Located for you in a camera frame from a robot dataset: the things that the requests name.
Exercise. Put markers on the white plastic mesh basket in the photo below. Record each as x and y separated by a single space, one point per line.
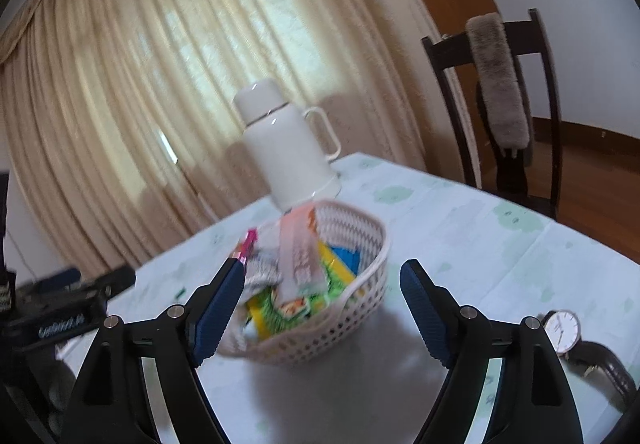
350 321

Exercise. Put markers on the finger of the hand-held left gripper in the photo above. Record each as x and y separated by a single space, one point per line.
60 276
117 278

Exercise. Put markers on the dark wooden chair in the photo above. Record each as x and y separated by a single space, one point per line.
450 74

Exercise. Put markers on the blue snack packet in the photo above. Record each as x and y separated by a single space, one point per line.
347 259

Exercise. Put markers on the green snack bag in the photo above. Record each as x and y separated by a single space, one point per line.
280 311

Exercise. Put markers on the grey fuzzy chair cover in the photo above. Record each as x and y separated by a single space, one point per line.
500 89

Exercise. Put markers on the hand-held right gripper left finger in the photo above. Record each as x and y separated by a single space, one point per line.
217 309

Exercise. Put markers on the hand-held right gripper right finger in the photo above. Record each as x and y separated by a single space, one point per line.
425 314

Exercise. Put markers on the brown wafer snack bar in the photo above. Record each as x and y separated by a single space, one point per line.
300 259

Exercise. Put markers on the beige patterned curtain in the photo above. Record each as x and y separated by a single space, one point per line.
125 74

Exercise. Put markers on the cream thermos jug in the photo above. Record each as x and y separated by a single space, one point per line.
290 154

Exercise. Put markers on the grey fuzzy cloth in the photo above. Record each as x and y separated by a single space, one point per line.
60 394

